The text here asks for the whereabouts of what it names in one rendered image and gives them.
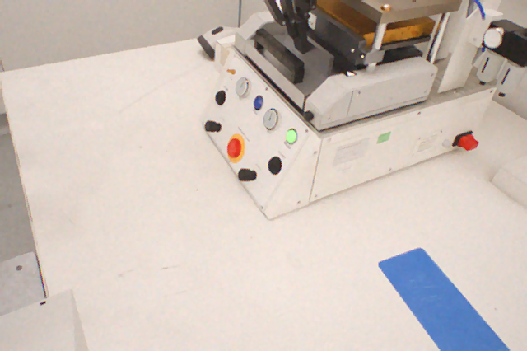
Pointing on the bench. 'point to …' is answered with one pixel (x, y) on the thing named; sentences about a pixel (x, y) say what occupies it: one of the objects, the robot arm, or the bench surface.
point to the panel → (254, 131)
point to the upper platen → (408, 35)
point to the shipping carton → (223, 47)
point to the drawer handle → (296, 66)
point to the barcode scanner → (214, 39)
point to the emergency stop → (234, 147)
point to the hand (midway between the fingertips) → (299, 34)
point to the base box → (373, 149)
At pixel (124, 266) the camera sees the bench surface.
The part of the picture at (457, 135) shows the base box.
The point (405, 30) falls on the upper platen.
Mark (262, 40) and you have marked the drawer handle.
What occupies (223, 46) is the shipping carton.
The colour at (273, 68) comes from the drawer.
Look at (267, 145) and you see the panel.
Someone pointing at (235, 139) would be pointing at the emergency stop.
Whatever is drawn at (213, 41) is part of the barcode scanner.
